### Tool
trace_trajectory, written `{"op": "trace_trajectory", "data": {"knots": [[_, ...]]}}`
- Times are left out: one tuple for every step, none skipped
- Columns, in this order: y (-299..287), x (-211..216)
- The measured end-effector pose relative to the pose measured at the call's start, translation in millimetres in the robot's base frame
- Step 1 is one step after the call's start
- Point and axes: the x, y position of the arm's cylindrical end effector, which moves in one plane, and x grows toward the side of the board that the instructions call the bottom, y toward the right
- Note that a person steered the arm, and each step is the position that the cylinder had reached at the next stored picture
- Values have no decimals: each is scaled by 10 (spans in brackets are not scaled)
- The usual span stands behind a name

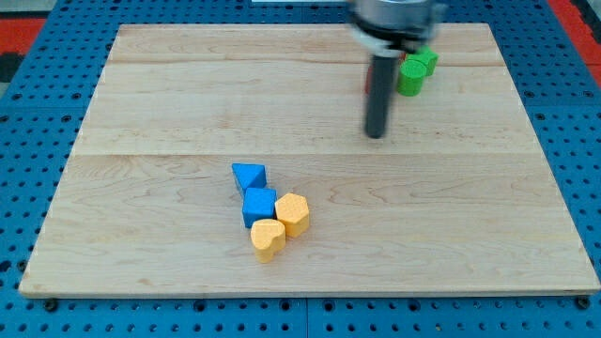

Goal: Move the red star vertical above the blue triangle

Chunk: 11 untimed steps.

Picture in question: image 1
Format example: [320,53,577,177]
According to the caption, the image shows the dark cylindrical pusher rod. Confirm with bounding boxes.
[364,55,399,139]

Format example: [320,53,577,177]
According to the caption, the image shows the wooden board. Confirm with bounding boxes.
[20,23,600,299]

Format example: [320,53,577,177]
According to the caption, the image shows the blue triangle block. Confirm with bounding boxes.
[231,162,267,196]

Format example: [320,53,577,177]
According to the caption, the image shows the blue cube block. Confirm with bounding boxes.
[242,188,277,228]

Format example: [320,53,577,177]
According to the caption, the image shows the yellow hexagon block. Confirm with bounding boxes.
[275,192,310,238]

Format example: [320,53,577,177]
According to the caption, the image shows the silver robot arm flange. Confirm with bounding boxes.
[349,0,447,58]

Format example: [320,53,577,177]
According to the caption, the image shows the green cylinder block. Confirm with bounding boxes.
[396,60,427,97]

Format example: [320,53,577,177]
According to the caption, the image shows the red star block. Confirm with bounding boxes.
[364,66,373,94]

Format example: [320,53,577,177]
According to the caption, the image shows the yellow heart block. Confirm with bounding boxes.
[251,219,286,263]

